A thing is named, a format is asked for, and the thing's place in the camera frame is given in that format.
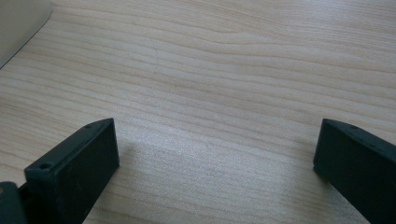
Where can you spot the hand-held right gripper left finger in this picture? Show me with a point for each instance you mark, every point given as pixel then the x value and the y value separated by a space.
pixel 74 168

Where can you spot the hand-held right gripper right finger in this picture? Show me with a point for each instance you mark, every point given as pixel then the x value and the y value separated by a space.
pixel 355 165

